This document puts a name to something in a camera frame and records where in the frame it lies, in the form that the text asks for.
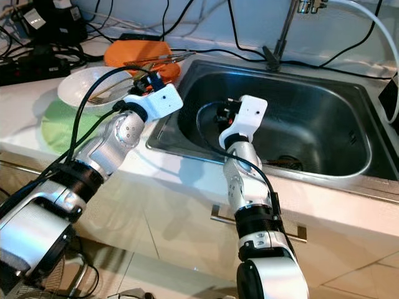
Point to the white ceramic bowl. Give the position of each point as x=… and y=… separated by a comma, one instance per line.
x=90, y=84

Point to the light green plate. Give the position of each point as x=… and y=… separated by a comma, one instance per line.
x=65, y=131

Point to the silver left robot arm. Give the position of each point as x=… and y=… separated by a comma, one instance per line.
x=37, y=218

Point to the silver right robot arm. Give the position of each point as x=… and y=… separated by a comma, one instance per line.
x=249, y=193

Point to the metal kitchen tongs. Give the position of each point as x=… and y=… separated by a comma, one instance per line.
x=162, y=59

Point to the orange plastic bowl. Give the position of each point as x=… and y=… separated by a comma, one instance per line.
x=137, y=53

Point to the metal fork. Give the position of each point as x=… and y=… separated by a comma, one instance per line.
x=100, y=96

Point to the sink drain strainer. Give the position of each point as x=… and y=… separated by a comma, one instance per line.
x=283, y=163

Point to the stainless steel sink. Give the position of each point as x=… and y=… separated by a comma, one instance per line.
x=318, y=118

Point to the dark metal faucet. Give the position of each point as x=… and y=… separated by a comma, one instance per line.
x=283, y=31

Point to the black power adapter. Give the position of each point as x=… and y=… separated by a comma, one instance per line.
x=53, y=22

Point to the black power strip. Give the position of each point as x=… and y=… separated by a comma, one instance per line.
x=31, y=71

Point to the black box beside sink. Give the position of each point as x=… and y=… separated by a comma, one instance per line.
x=391, y=103

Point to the grey robot foot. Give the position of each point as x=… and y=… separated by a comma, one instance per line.
x=131, y=294

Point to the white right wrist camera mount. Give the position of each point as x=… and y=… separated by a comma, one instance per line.
x=252, y=115

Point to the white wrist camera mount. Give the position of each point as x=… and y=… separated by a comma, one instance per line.
x=252, y=115
x=162, y=103

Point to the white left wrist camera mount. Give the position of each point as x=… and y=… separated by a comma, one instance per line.
x=162, y=103

